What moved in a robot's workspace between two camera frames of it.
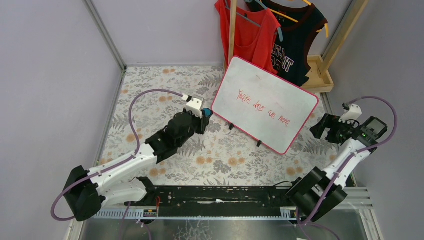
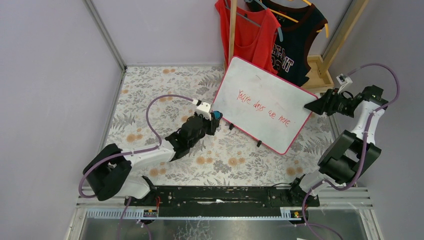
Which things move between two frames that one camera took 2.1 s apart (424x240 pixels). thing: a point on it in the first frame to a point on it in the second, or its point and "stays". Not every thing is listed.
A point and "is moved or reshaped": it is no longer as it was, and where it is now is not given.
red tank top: (255, 35) stays
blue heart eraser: (208, 112) is moved or reshaped
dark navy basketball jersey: (298, 24) stays
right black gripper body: (330, 125) to (328, 102)
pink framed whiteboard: (269, 108) stays
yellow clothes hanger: (284, 16) stays
